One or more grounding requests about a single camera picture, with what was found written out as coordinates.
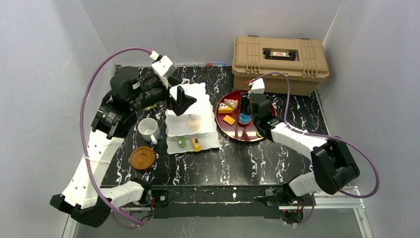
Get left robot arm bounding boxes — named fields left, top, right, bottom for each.
left=50, top=66, right=196, bottom=228

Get orange rectangular biscuit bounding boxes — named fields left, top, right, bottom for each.
left=223, top=115, right=236, bottom=126

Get triangular sandwich cake slice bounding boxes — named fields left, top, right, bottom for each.
left=224, top=99, right=238, bottom=111

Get green swirl roll cake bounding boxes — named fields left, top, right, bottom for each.
left=177, top=136, right=186, bottom=148

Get beige round macaron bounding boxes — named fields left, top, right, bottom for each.
left=186, top=118, right=201, bottom=131

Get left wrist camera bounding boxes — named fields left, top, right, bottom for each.
left=149, top=50, right=177, bottom=89

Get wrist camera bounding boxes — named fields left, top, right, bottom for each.
left=149, top=50, right=177, bottom=89
left=248, top=78, right=265, bottom=98

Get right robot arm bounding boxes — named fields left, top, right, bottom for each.
left=241, top=93, right=360, bottom=197

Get blue frosted donut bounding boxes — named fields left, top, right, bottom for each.
left=238, top=113, right=251, bottom=125

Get red round tray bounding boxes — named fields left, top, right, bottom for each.
left=215, top=90, right=263, bottom=142

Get tan plastic toolbox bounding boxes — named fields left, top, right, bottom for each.
left=232, top=36, right=329, bottom=96

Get yellow-green cup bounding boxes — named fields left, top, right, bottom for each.
left=144, top=104, right=157, bottom=111

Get white mug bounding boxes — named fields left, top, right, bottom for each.
left=138, top=118, right=160, bottom=145

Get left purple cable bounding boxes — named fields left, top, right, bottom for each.
left=80, top=46, right=157, bottom=230

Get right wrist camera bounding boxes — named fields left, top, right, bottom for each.
left=248, top=78, right=265, bottom=98

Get white three-tier cake stand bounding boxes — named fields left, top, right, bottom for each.
left=165, top=79, right=220, bottom=155

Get brown wooden coaster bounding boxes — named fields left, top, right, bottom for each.
left=130, top=146, right=156, bottom=170

